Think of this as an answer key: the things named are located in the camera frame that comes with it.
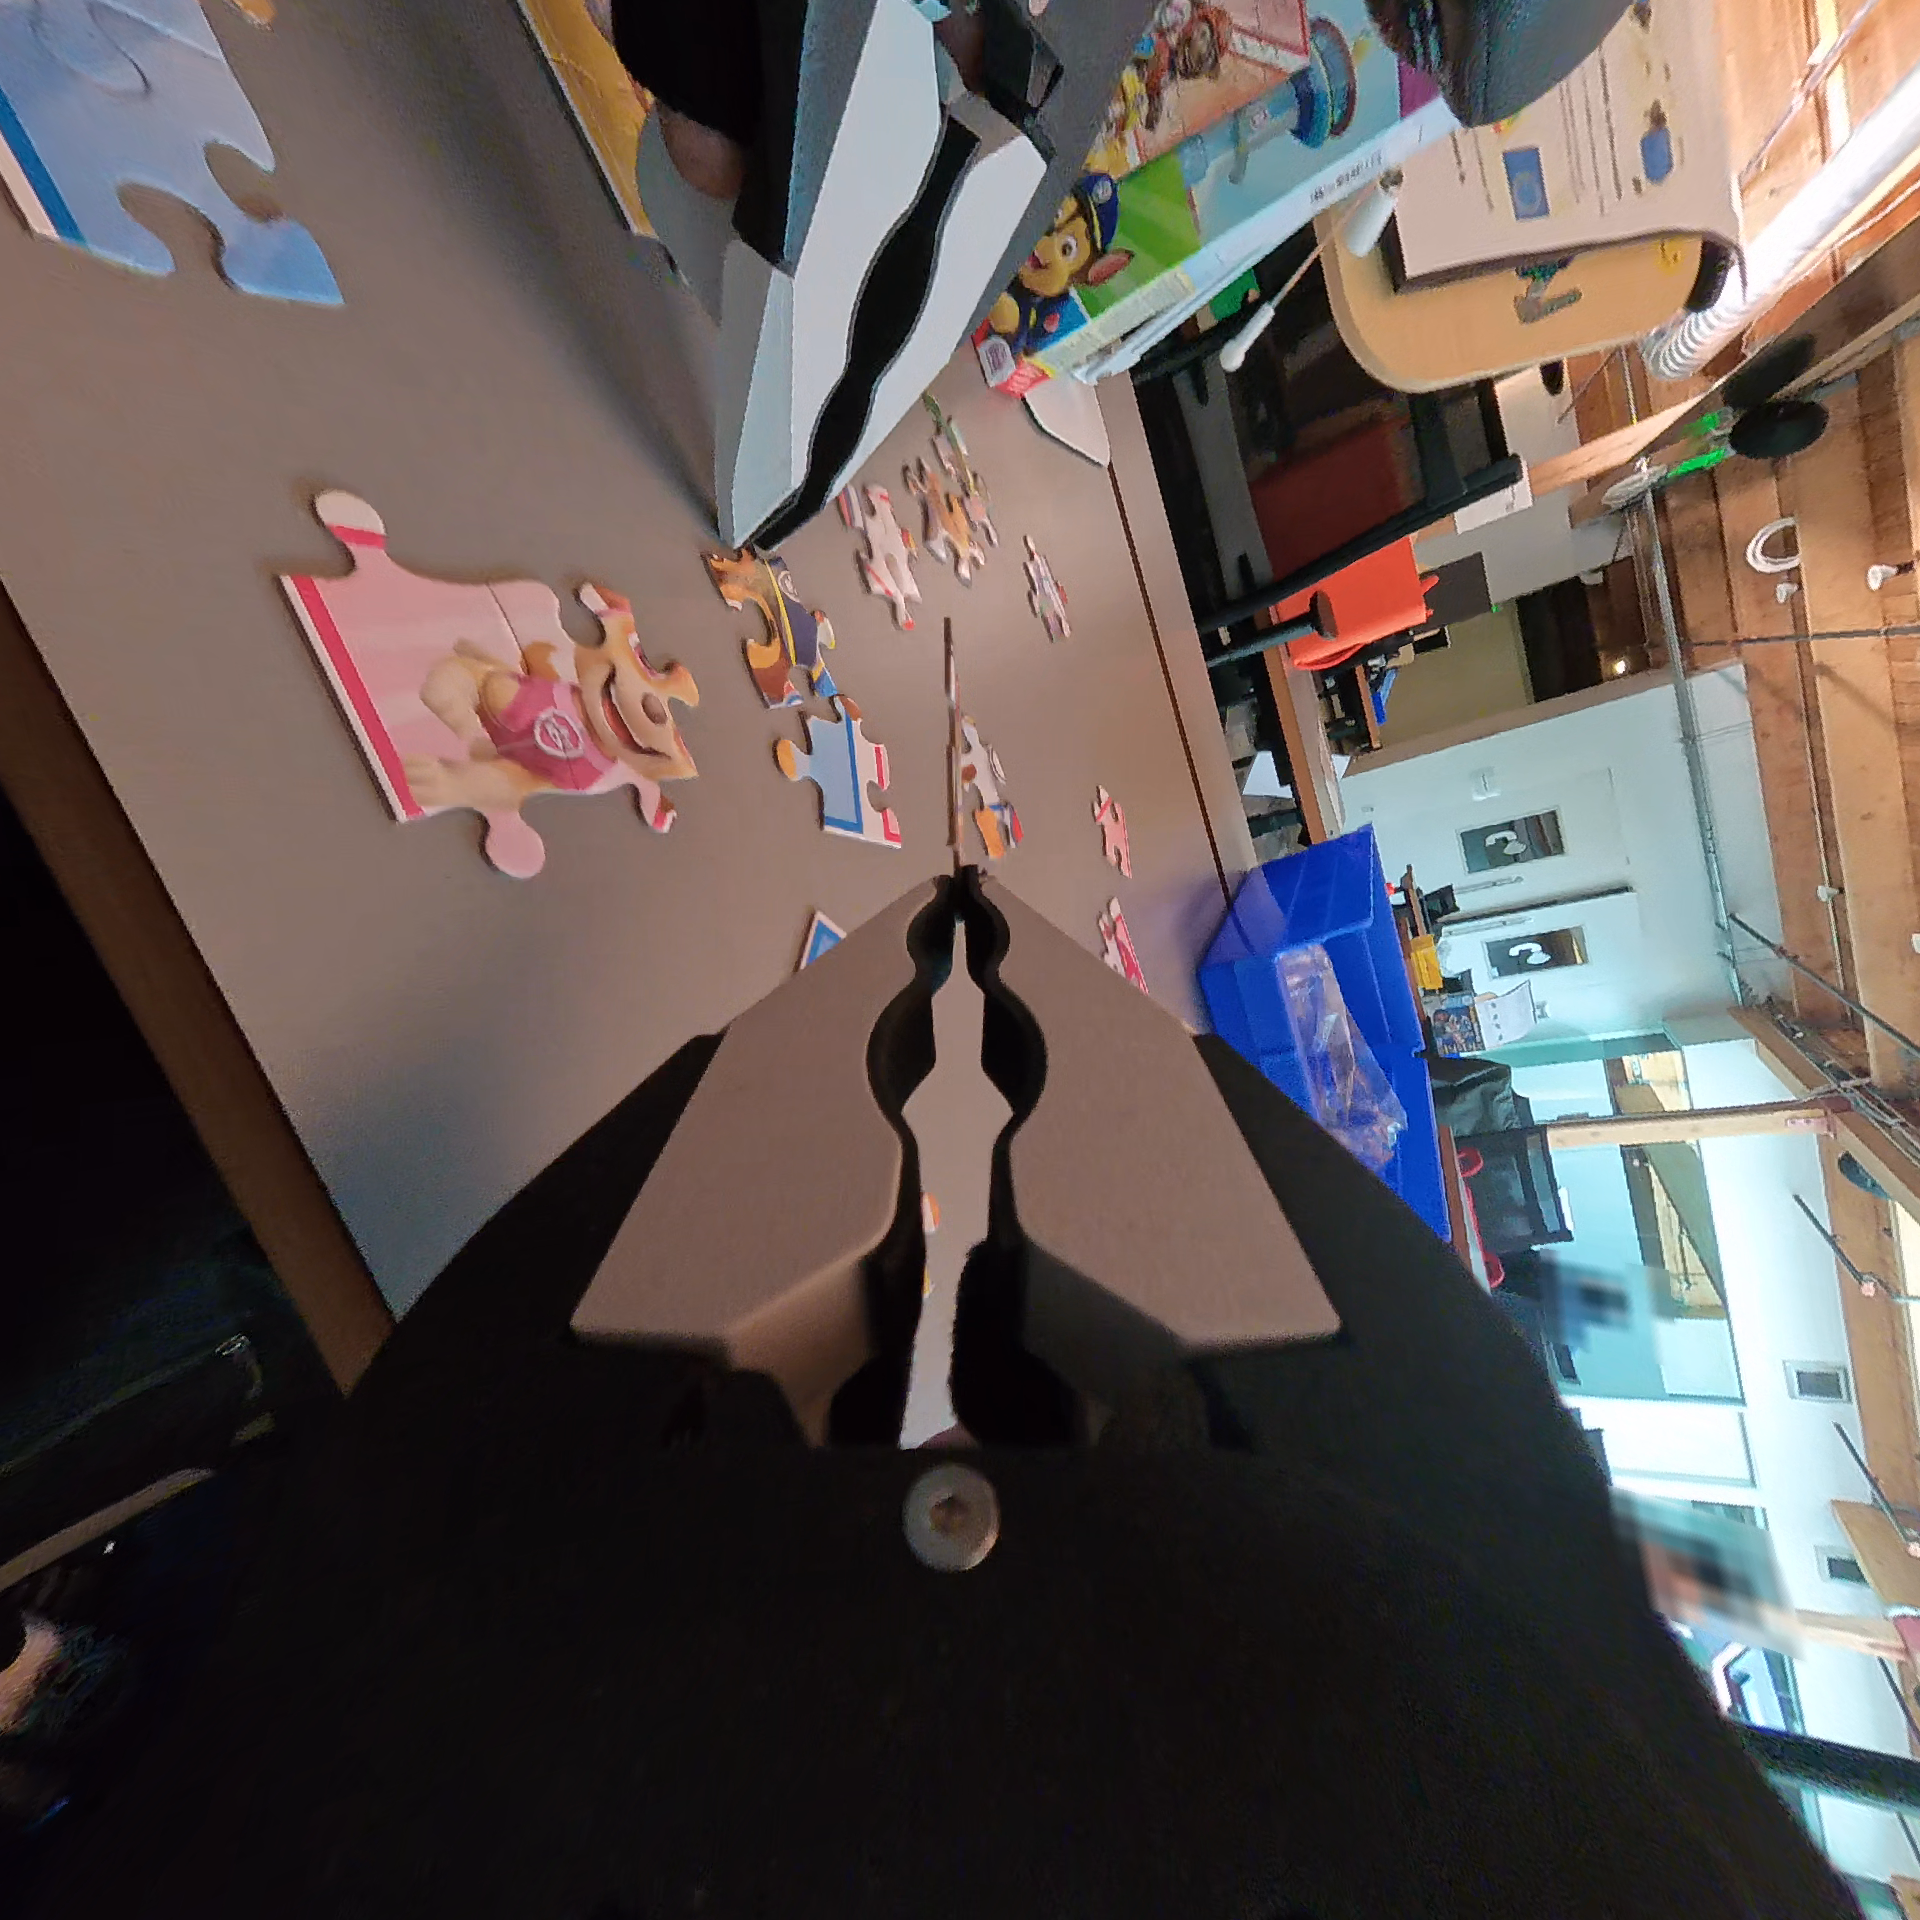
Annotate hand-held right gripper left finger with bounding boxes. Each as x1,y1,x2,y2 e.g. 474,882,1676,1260
574,873,962,1449

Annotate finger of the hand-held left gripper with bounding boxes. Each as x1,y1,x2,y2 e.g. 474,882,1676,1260
756,133,1051,548
718,24,962,548

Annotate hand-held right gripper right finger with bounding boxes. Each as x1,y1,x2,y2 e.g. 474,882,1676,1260
961,872,1345,1449

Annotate blue uniform dog puzzle piece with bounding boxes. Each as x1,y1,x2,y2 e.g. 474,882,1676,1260
703,547,836,710

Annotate blue white red-striped puzzle piece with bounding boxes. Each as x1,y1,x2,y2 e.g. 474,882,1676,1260
775,698,905,853

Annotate pink dog puzzle section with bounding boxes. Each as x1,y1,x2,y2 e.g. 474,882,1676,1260
281,490,701,882

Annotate grey desk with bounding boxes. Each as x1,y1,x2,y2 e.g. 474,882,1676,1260
0,0,1262,1354

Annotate person's left hand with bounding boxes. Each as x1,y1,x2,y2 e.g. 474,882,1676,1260
645,108,750,204

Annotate brown dog navy puzzle piece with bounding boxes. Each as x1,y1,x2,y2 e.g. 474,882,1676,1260
900,435,1001,587

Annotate red puzzle box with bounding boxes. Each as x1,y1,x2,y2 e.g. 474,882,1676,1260
972,0,1466,401

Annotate white stand base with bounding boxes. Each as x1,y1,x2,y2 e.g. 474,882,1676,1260
1027,374,1115,466

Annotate clear plastic bag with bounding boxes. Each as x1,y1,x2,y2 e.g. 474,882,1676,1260
1275,944,1407,1163

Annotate blue plastic bin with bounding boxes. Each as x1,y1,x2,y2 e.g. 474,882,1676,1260
1197,826,1454,1244

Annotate orange panel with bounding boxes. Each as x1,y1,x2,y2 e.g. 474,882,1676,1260
1252,421,1421,673

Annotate beige case with printed sheet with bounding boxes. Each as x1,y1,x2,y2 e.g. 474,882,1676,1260
1319,0,1743,395

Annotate blue sky puzzle section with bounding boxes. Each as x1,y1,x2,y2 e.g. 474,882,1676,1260
0,0,348,309

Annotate dark green beam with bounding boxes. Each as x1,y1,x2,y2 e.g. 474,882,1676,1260
1739,1722,1920,1819

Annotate white corrugated duct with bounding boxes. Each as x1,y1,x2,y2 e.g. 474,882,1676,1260
1641,89,1920,379

